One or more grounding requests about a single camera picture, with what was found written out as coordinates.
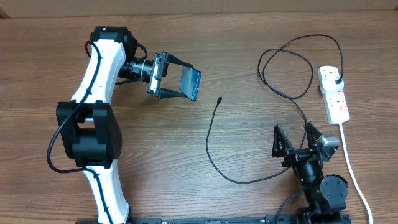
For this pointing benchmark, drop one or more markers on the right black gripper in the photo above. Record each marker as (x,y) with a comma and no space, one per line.
(293,156)

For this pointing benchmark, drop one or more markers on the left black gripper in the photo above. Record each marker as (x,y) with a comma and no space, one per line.
(157,73)

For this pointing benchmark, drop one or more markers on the blue Galaxy smartphone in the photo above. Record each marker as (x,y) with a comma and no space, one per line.
(190,82)

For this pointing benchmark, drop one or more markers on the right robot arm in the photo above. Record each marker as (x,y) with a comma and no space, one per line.
(325,194)

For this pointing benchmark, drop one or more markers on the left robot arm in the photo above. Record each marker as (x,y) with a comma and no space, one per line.
(87,125)

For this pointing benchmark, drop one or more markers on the white charger plug adapter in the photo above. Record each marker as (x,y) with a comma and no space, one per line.
(330,85)

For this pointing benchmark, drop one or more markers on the white power strip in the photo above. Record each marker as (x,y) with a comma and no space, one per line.
(335,103)

